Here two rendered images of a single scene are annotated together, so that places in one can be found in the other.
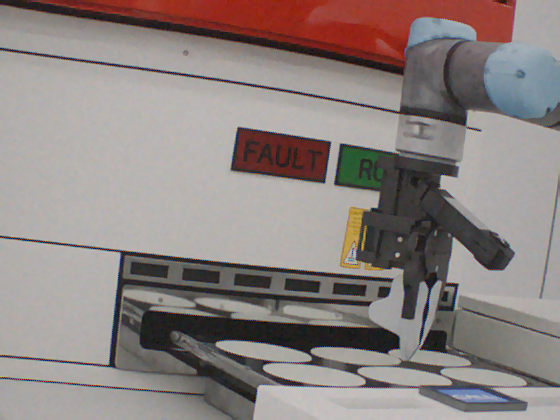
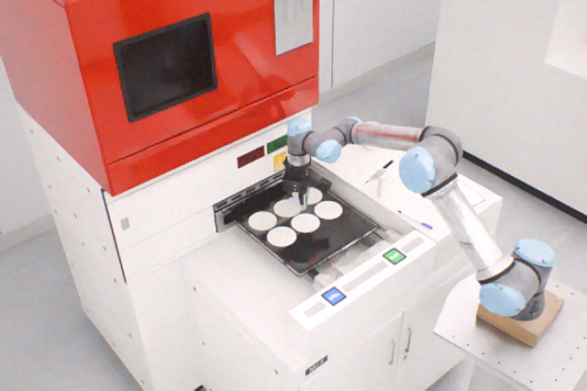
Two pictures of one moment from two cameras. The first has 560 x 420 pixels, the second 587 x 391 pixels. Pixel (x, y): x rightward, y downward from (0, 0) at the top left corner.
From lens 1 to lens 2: 1.41 m
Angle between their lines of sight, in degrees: 37
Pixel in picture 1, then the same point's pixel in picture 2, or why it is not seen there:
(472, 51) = (310, 144)
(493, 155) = not seen: outside the picture
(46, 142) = (182, 194)
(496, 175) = not seen: outside the picture
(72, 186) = (193, 199)
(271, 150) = (248, 158)
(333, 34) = (260, 126)
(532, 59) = (331, 151)
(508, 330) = (332, 178)
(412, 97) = (292, 150)
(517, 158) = not seen: outside the picture
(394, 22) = (278, 109)
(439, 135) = (302, 160)
